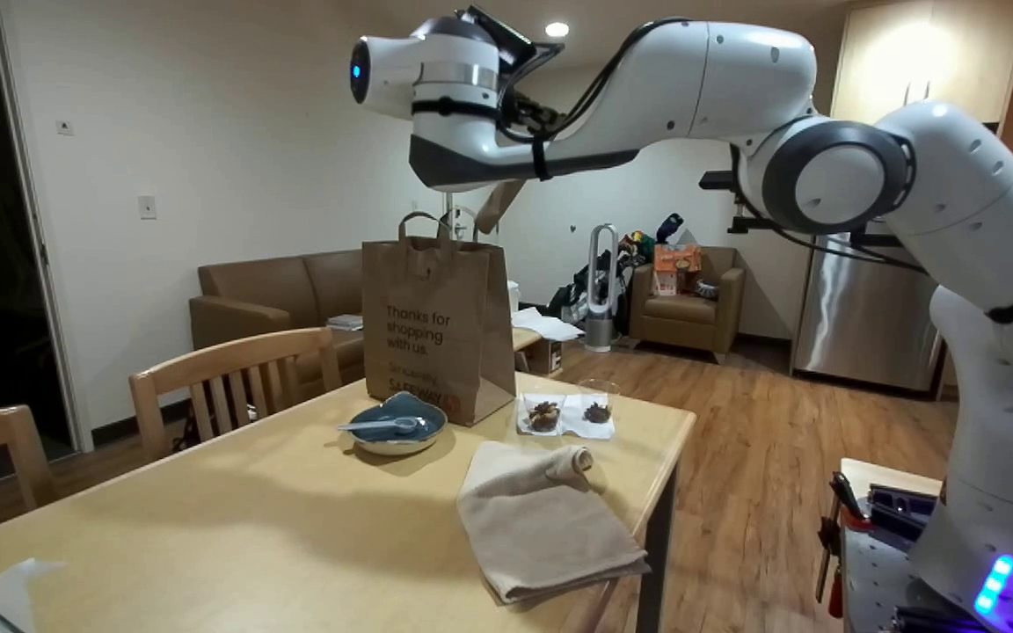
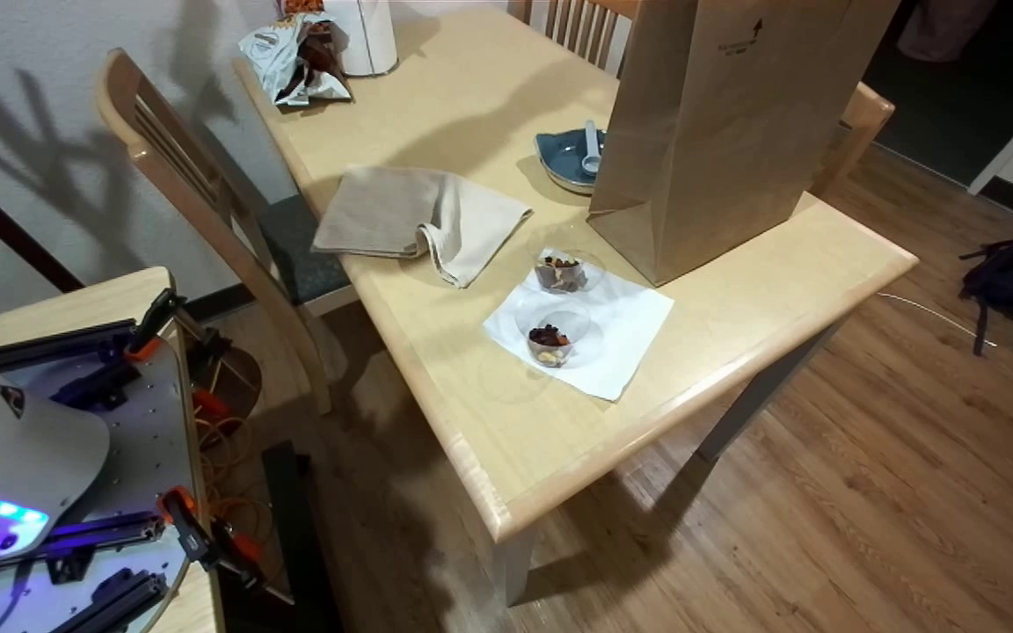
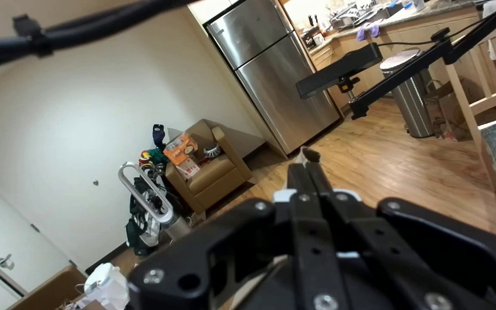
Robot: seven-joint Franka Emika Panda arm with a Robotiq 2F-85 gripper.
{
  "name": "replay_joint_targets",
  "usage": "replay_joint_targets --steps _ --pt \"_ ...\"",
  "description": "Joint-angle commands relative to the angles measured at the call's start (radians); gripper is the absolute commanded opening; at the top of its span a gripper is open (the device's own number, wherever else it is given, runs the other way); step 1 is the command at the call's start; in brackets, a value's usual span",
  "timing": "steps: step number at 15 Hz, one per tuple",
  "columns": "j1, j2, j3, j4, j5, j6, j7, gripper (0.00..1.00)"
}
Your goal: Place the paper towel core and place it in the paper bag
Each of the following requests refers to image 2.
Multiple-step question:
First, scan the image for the brown paper shopping bag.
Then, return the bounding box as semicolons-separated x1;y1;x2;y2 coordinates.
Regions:
587;0;905;293

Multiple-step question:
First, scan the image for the black floor bag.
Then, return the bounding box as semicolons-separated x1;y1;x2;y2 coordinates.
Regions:
955;217;1013;359

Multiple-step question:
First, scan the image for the chocolate cupcake in clear cup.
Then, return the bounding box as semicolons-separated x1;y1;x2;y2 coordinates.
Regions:
530;244;592;298
525;318;579;373

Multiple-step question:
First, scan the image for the white paper napkin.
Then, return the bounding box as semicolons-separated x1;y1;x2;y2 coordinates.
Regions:
478;246;679;406

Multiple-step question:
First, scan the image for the beige folded cloth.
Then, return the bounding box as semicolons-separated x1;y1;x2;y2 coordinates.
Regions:
306;161;533;293

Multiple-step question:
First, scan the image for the blue ceramic bowl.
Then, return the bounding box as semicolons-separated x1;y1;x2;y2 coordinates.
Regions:
530;121;614;201

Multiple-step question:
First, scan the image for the white spoon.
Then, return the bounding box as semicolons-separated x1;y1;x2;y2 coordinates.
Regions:
575;115;608;182

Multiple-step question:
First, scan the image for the white container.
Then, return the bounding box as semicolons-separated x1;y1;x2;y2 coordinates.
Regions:
312;0;405;81

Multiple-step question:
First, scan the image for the black orange clamp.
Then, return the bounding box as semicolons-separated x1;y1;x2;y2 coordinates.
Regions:
155;483;268;582
117;285;196;369

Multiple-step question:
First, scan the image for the wooden chair with grey seat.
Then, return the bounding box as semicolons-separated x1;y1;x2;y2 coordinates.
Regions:
95;45;359;420

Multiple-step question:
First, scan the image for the robot mounting stand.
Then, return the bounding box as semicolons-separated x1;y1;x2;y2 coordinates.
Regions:
0;265;226;633

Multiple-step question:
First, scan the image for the dark metal mounting bracket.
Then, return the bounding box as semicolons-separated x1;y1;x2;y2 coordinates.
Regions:
0;318;139;415
43;505;167;589
53;566;167;633

